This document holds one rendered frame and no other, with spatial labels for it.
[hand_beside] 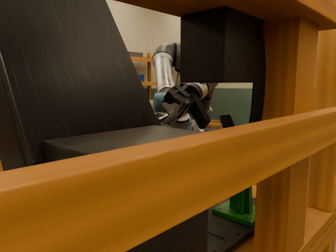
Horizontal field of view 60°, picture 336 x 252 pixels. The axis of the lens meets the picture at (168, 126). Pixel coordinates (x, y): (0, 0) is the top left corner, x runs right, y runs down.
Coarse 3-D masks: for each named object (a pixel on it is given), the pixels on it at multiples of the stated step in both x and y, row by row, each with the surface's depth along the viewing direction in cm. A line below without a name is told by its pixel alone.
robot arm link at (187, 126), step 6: (174, 42) 139; (174, 48) 136; (174, 54) 136; (174, 60) 137; (174, 66) 142; (186, 114) 160; (180, 120) 158; (186, 120) 160; (174, 126) 161; (180, 126) 160; (186, 126) 162
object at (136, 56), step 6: (132, 54) 697; (138, 54) 709; (150, 54) 782; (138, 60) 698; (144, 60) 710; (150, 60) 724; (150, 66) 787; (150, 72) 789; (150, 78) 791; (144, 84) 718; (150, 84) 731; (150, 90) 795; (150, 96) 797; (150, 102) 749
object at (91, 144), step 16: (128, 128) 70; (144, 128) 70; (160, 128) 70; (176, 128) 70; (48, 144) 54; (64, 144) 51; (80, 144) 51; (96, 144) 51; (112, 144) 51; (128, 144) 51; (48, 160) 54; (192, 224) 63; (160, 240) 56; (176, 240) 60; (192, 240) 64
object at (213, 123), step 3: (192, 120) 744; (213, 120) 744; (216, 120) 744; (219, 120) 750; (210, 123) 686; (213, 123) 686; (216, 123) 686; (219, 123) 686; (207, 126) 678; (210, 126) 671; (213, 126) 664; (216, 126) 658; (219, 126) 665
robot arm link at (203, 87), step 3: (195, 84) 98; (198, 84) 98; (201, 84) 100; (204, 84) 100; (201, 87) 99; (204, 87) 100; (201, 90) 98; (204, 90) 100; (207, 90) 102; (201, 93) 99; (204, 93) 100; (201, 96) 100
